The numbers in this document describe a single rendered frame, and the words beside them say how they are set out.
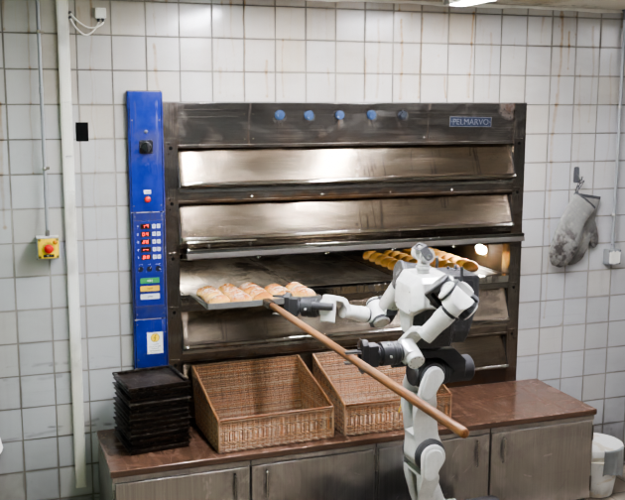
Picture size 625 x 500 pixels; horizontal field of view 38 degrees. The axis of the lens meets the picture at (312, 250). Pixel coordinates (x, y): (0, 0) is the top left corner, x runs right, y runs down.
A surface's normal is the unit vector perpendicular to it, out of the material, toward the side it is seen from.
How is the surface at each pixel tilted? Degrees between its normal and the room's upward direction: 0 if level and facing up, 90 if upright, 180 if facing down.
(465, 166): 70
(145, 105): 90
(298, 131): 90
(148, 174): 90
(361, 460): 90
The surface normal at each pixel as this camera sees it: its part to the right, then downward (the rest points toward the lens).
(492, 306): 0.32, -0.19
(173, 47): 0.33, 0.15
